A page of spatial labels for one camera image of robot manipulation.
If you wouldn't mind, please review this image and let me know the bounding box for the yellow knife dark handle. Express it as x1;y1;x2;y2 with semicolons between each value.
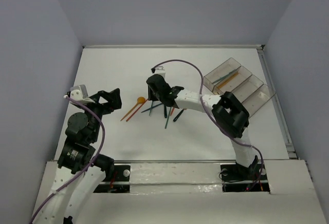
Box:
163;105;168;118

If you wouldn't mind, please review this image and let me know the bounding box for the teal fork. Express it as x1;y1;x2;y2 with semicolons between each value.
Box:
212;70;236;85

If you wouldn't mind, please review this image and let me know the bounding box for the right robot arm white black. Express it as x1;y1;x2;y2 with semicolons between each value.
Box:
146;74;258;179

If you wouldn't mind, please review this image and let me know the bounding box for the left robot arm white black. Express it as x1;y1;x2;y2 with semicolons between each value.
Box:
30;85;122;223

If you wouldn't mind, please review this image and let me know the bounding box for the orange chopstick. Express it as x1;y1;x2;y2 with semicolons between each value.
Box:
126;100;148;122
120;103;140;121

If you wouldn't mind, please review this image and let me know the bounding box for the orange spoon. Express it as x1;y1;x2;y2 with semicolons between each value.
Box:
137;97;147;104

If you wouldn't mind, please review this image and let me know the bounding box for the blue spoon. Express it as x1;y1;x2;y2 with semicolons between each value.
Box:
141;103;163;113

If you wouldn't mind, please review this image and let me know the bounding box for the teal chopstick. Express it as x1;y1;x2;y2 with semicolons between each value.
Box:
165;107;172;129

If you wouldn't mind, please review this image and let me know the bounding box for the clear four-compartment utensil organizer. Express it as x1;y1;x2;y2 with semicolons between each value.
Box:
203;58;275;116

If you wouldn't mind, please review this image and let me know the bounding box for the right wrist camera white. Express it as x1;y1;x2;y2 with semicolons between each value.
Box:
151;65;166;78

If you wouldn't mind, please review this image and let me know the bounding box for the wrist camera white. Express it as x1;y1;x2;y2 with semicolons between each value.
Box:
63;84;88;104
151;65;166;78

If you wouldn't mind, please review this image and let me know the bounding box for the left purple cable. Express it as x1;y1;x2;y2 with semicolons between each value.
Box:
30;97;106;223

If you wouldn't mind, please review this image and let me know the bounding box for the purple cable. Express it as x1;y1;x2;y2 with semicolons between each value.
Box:
151;59;264;191
30;97;106;223

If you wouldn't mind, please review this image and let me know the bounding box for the yellow knife black handle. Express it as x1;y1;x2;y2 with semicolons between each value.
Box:
173;109;185;122

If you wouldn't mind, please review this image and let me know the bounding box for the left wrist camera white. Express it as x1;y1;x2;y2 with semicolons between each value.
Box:
63;84;88;104

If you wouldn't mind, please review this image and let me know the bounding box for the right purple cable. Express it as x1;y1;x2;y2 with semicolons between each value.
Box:
151;59;264;191

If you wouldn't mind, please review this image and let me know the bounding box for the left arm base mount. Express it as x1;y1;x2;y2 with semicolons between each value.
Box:
94;164;131;194

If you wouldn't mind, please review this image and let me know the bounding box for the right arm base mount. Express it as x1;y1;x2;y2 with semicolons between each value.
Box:
218;164;270;193

